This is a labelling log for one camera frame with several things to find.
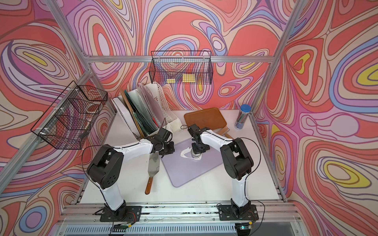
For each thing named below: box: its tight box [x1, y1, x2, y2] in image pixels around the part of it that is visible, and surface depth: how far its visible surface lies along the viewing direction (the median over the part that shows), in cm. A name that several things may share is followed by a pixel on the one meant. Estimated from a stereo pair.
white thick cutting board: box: [111, 96, 141, 142], surface depth 90 cm
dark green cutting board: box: [124, 89, 157, 136], surface depth 88 cm
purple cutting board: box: [160, 138, 224, 188], surface depth 91 cm
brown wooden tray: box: [184, 107, 227, 130], surface depth 118 cm
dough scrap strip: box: [180, 147, 203, 161], surface depth 97 cm
